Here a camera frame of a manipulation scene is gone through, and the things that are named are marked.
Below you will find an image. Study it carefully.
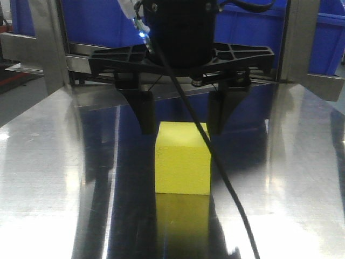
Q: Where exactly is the blue plastic bin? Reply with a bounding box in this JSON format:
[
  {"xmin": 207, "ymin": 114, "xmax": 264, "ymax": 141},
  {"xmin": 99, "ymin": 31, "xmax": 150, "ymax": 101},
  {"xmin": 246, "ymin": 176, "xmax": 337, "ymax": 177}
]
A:
[
  {"xmin": 214, "ymin": 1, "xmax": 287, "ymax": 68},
  {"xmin": 61, "ymin": 0, "xmax": 144, "ymax": 48},
  {"xmin": 309, "ymin": 0, "xmax": 344, "ymax": 76}
]

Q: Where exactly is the yellow foam block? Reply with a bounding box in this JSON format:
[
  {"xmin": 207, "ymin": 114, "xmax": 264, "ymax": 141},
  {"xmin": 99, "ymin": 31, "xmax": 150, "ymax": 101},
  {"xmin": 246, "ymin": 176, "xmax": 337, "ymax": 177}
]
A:
[{"xmin": 155, "ymin": 121, "xmax": 211, "ymax": 195}]

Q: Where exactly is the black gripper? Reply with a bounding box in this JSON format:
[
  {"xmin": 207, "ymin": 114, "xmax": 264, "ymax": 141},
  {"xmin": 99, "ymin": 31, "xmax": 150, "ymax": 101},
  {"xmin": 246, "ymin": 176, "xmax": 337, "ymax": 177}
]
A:
[{"xmin": 88, "ymin": 1, "xmax": 274, "ymax": 135}]

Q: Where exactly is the blue bin far left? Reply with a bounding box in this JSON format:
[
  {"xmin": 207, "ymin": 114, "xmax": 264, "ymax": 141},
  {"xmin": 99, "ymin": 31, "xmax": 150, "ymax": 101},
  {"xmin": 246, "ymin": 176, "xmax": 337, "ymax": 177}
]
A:
[{"xmin": 10, "ymin": 0, "xmax": 36, "ymax": 36}]

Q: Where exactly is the blue plastic bin left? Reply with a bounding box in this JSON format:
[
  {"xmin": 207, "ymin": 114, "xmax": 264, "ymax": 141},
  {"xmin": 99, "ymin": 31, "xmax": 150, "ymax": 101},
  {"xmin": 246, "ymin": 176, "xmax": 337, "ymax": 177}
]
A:
[{"xmin": 61, "ymin": 0, "xmax": 144, "ymax": 48}]

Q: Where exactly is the blue plastic bin right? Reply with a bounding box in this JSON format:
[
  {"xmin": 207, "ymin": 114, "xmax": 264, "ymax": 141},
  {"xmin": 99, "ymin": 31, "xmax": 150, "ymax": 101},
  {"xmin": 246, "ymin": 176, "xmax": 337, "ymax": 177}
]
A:
[{"xmin": 309, "ymin": 0, "xmax": 344, "ymax": 76}]

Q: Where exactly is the blue plastic bin middle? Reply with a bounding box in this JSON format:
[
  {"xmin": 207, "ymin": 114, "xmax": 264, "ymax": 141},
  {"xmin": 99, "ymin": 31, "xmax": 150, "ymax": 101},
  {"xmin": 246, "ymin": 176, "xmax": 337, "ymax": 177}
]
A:
[{"xmin": 214, "ymin": 1, "xmax": 287, "ymax": 68}]

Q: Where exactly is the stainless steel shelf frame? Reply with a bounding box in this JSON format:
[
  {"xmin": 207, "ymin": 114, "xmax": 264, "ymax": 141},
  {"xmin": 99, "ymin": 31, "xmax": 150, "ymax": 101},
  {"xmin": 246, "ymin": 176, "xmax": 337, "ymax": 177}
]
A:
[{"xmin": 0, "ymin": 0, "xmax": 345, "ymax": 112}]

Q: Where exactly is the black cable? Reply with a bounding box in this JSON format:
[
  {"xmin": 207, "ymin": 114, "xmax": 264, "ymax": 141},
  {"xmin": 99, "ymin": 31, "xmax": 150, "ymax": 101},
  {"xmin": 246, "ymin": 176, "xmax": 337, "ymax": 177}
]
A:
[{"xmin": 132, "ymin": 0, "xmax": 277, "ymax": 259}]

